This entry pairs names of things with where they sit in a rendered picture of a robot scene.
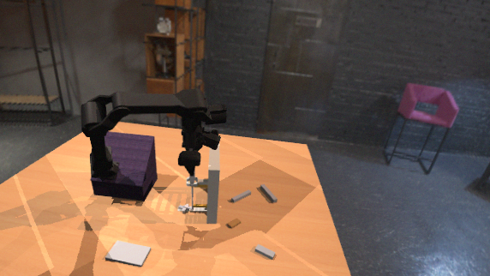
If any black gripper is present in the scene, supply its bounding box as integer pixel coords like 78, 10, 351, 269
178, 126, 202, 177

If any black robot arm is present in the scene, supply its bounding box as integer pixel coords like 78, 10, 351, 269
81, 88, 227, 179

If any white flat rectangular slab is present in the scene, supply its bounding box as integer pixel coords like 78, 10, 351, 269
105, 240, 151, 267

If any small orange flat block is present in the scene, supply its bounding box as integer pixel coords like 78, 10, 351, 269
227, 218, 241, 228

